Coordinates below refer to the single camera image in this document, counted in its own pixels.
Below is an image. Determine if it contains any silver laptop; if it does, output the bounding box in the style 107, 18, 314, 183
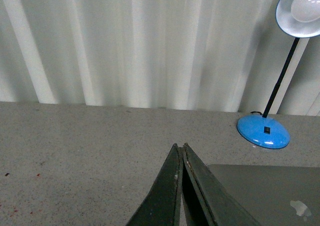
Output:
209, 164, 320, 225

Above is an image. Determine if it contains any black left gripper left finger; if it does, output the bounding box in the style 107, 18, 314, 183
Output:
127, 144, 184, 226

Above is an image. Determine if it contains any white curtain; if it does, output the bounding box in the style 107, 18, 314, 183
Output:
0, 0, 320, 116

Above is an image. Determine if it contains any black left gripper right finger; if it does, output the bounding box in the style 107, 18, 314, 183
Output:
182, 143, 260, 225

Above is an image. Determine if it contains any blue desk lamp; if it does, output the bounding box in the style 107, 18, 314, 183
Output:
236, 0, 320, 149

